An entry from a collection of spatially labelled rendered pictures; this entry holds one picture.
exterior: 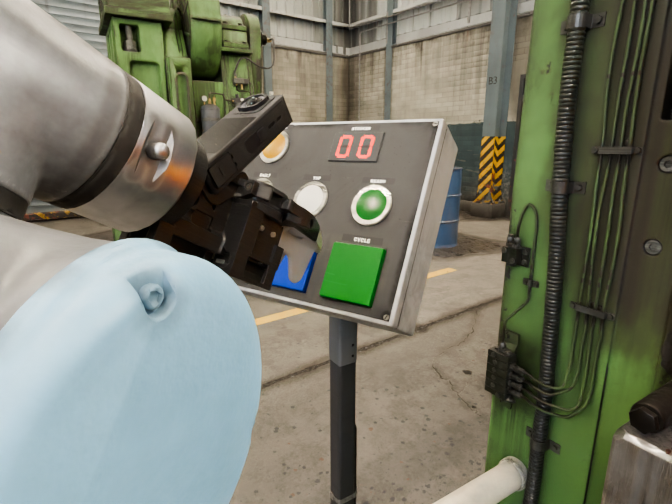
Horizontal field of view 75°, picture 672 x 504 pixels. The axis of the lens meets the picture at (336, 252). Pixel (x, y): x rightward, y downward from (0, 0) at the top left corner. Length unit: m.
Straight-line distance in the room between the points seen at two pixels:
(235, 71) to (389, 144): 4.70
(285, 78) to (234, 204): 8.99
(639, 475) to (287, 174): 0.54
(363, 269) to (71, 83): 0.39
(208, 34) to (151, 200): 4.80
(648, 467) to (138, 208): 0.46
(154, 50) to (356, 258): 4.56
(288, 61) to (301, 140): 8.74
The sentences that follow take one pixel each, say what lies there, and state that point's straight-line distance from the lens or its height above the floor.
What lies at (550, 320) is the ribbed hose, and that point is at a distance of 0.71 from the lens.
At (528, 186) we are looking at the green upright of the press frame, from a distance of 0.73.
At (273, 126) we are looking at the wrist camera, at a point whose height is 1.18.
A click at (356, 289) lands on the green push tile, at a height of 0.99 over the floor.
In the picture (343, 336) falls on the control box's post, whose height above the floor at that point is 0.85.
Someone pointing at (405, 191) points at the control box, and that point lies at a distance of 0.57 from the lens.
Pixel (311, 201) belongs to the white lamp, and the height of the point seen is 1.09.
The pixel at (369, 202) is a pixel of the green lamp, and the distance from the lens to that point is 0.58.
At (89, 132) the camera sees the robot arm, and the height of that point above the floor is 1.17.
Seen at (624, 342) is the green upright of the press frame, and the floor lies 0.91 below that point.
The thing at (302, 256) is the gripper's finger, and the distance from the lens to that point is 0.43.
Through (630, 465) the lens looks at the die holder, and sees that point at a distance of 0.51.
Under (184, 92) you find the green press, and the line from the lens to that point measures 4.90.
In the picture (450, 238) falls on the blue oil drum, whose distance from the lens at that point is 5.10.
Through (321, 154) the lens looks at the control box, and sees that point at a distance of 0.66.
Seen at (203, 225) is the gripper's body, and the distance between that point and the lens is 0.34.
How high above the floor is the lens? 1.17
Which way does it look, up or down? 14 degrees down
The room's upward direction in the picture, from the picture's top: straight up
